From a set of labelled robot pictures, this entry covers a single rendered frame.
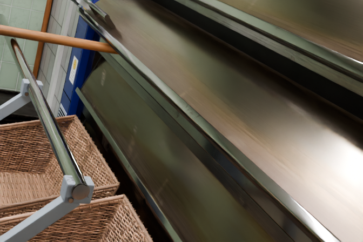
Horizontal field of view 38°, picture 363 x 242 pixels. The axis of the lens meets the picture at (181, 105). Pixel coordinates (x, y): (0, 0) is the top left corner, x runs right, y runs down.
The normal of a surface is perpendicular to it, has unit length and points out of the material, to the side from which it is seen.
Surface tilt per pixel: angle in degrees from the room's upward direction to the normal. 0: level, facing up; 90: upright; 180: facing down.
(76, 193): 90
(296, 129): 47
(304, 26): 70
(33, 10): 90
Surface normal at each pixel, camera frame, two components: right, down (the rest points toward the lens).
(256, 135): -0.46, -0.72
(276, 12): -0.74, -0.42
